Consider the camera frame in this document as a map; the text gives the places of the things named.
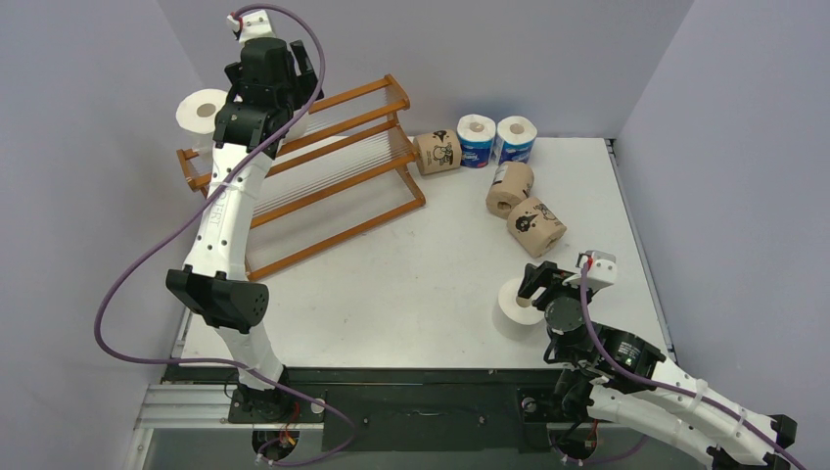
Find white toilet paper roll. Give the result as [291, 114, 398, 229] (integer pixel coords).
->
[492, 278, 543, 341]
[175, 88, 226, 155]
[283, 108, 310, 143]

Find brown roll black print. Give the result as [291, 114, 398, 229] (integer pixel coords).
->
[507, 197, 567, 258]

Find orange wooden tiered shelf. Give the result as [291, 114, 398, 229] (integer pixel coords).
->
[177, 74, 426, 282]

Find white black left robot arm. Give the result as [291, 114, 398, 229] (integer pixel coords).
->
[165, 37, 320, 421]

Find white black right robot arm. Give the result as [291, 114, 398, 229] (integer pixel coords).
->
[499, 251, 803, 469]

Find brown wrapped roll plain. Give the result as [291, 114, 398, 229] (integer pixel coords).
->
[485, 162, 534, 218]

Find blue wrapped toilet roll right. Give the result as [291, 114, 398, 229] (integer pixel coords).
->
[492, 116, 537, 165]

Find blue wrapped toilet roll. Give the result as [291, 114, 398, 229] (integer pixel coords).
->
[456, 114, 496, 168]
[492, 116, 537, 165]

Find brown wrapped roll with cartoon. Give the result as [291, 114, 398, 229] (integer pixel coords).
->
[413, 129, 461, 175]

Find blue wrapped toilet roll left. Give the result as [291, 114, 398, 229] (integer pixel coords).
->
[456, 114, 496, 168]

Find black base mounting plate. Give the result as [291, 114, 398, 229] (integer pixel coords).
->
[139, 366, 611, 456]

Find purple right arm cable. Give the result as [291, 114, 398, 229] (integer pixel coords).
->
[548, 253, 811, 470]

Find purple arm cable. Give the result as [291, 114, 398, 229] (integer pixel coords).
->
[94, 3, 358, 467]
[548, 253, 811, 470]

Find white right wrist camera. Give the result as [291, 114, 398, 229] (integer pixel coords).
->
[563, 250, 619, 292]

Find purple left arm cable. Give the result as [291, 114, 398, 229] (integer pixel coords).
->
[94, 3, 358, 467]

